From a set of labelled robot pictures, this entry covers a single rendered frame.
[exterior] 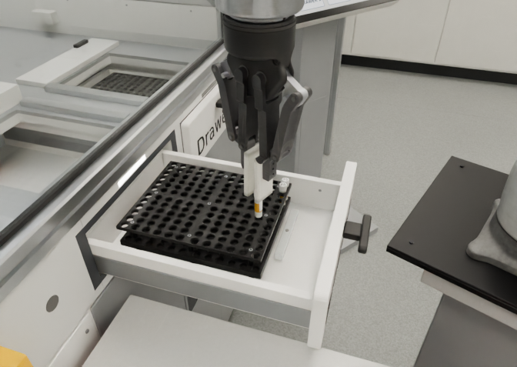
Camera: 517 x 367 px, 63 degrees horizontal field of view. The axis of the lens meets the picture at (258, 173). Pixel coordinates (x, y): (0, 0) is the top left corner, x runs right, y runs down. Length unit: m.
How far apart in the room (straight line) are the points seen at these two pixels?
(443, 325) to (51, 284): 0.71
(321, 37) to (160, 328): 1.11
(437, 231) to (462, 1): 2.67
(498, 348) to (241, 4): 0.76
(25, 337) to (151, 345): 0.18
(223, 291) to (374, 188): 1.70
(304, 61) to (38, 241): 1.13
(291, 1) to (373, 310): 1.40
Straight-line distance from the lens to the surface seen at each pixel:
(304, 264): 0.66
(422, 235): 0.84
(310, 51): 1.50
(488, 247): 0.83
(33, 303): 0.59
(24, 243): 0.54
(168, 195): 0.69
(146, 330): 0.70
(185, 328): 0.69
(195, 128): 0.84
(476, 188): 0.99
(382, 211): 2.08
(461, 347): 0.98
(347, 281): 1.75
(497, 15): 3.45
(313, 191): 0.74
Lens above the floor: 1.33
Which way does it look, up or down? 36 degrees down
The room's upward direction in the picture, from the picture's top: straight up
